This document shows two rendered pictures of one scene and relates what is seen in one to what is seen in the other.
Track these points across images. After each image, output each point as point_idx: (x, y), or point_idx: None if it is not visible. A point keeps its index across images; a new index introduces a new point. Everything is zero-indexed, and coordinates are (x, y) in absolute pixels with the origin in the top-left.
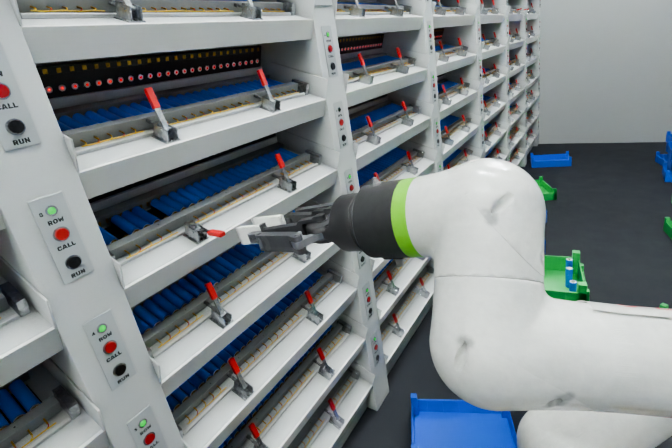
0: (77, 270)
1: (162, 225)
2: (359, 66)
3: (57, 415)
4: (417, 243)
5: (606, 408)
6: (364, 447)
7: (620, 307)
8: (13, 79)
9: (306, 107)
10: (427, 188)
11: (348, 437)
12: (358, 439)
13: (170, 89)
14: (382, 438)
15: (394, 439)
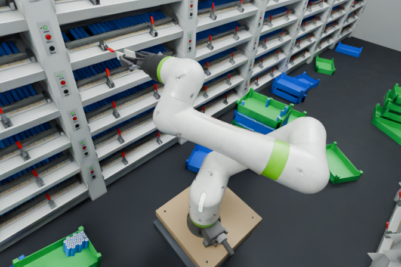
0: (53, 52)
1: (89, 39)
2: None
3: (43, 100)
4: (162, 80)
5: (191, 140)
6: (169, 155)
7: (209, 117)
8: None
9: None
10: (169, 63)
11: (164, 150)
12: (168, 152)
13: None
14: (178, 154)
15: (182, 156)
